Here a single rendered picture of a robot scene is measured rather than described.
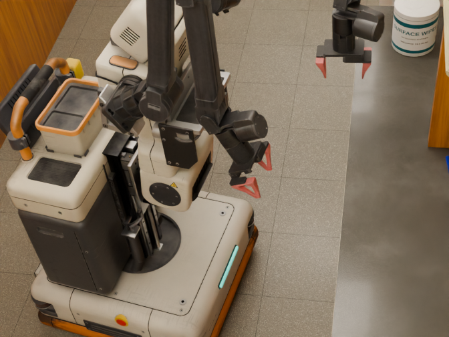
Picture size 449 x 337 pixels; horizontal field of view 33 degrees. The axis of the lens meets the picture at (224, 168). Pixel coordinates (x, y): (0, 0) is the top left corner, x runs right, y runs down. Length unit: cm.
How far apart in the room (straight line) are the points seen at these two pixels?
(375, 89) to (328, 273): 95
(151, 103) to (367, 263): 63
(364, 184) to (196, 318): 85
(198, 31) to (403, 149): 73
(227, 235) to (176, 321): 39
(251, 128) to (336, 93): 192
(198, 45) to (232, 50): 231
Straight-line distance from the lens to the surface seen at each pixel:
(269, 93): 367
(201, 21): 160
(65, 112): 236
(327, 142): 342
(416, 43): 234
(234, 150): 183
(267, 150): 191
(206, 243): 272
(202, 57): 166
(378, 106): 220
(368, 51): 200
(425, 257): 186
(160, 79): 175
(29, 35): 397
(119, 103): 186
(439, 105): 199
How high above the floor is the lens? 242
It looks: 47 degrees down
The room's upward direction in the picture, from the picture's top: 8 degrees counter-clockwise
